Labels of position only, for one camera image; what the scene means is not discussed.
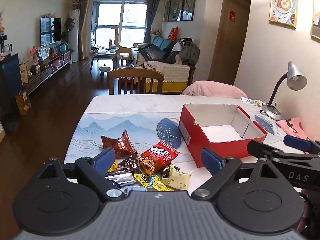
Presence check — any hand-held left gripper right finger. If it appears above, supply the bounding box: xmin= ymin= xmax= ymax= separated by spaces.
xmin=191 ymin=147 xmax=283 ymax=201

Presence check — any red bag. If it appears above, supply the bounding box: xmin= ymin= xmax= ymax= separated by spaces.
xmin=167 ymin=27 xmax=179 ymax=40

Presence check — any cream and yellow sofa cover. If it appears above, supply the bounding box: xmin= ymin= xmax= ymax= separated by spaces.
xmin=144 ymin=64 xmax=190 ymax=93

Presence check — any red cardboard box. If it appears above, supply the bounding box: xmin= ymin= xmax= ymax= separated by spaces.
xmin=178 ymin=104 xmax=268 ymax=168

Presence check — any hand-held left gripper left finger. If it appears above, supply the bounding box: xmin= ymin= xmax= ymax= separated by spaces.
xmin=37 ymin=147 xmax=125 ymax=201

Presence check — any flat screen television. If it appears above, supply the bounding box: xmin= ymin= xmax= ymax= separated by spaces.
xmin=40 ymin=17 xmax=62 ymax=47

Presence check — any silver desk lamp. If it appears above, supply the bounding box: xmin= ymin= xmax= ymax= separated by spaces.
xmin=260 ymin=60 xmax=307 ymax=121

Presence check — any wooden television cabinet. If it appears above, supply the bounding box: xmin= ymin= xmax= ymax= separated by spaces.
xmin=24 ymin=50 xmax=72 ymax=95

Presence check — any silver foil snack packet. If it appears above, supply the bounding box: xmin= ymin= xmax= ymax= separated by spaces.
xmin=105 ymin=171 xmax=137 ymax=187

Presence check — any pink jacket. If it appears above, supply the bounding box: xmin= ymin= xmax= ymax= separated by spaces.
xmin=180 ymin=80 xmax=248 ymax=98

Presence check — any small yellow candy packet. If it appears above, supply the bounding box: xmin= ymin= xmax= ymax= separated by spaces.
xmin=107 ymin=160 xmax=119 ymax=173

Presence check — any narrow framed wall picture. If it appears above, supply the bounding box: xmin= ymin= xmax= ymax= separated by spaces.
xmin=164 ymin=0 xmax=172 ymax=22

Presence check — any red snack packet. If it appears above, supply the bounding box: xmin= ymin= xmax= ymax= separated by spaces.
xmin=136 ymin=141 xmax=180 ymax=178

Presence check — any coffee table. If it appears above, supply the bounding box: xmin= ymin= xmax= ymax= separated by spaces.
xmin=90 ymin=49 xmax=118 ymax=68

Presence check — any cream snack packet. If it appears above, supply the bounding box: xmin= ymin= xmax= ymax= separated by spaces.
xmin=160 ymin=162 xmax=194 ymax=190

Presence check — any green house plant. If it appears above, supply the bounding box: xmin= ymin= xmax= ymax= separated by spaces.
xmin=61 ymin=16 xmax=75 ymax=43

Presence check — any grey curtain with yellow trim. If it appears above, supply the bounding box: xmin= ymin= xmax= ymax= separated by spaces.
xmin=77 ymin=0 xmax=91 ymax=60

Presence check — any brown paper bag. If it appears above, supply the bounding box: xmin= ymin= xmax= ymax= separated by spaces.
xmin=15 ymin=90 xmax=32 ymax=115

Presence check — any dark cabinet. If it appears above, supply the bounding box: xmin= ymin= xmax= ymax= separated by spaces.
xmin=0 ymin=53 xmax=24 ymax=130

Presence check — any wooden giraffe figure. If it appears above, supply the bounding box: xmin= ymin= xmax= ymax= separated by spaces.
xmin=111 ymin=25 xmax=132 ymax=55

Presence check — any wooden chair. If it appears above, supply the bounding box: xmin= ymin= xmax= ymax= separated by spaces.
xmin=108 ymin=67 xmax=165 ymax=95

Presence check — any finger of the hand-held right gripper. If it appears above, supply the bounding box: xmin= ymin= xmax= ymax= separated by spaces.
xmin=247 ymin=140 xmax=320 ymax=165
xmin=284 ymin=135 xmax=320 ymax=155

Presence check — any dark brown chocolate packet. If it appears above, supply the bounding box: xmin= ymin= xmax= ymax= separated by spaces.
xmin=117 ymin=152 xmax=143 ymax=174

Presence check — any gold framed food picture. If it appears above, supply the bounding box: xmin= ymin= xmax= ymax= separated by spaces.
xmin=269 ymin=0 xmax=298 ymax=28

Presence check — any wooden door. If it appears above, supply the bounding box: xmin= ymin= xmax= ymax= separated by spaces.
xmin=207 ymin=0 xmax=252 ymax=85

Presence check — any red-brown triangular snack packet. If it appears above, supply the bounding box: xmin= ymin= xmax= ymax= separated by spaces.
xmin=101 ymin=130 xmax=137 ymax=159

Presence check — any yellow snack packet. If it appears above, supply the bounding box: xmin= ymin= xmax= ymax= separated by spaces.
xmin=132 ymin=171 xmax=175 ymax=192

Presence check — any pink pouch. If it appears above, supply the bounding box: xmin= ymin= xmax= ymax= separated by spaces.
xmin=276 ymin=117 xmax=310 ymax=140

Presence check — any large window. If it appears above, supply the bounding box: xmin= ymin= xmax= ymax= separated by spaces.
xmin=90 ymin=0 xmax=148 ymax=49

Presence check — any sofa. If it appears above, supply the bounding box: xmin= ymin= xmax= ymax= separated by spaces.
xmin=131 ymin=36 xmax=197 ymax=93

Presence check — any white standing air conditioner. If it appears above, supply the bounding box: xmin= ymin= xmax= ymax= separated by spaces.
xmin=69 ymin=9 xmax=81 ymax=63

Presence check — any small round stool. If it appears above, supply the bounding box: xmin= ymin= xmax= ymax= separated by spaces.
xmin=99 ymin=66 xmax=112 ymax=80

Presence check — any clear snack packet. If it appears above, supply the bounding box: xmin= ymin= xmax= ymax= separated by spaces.
xmin=241 ymin=96 xmax=263 ymax=105

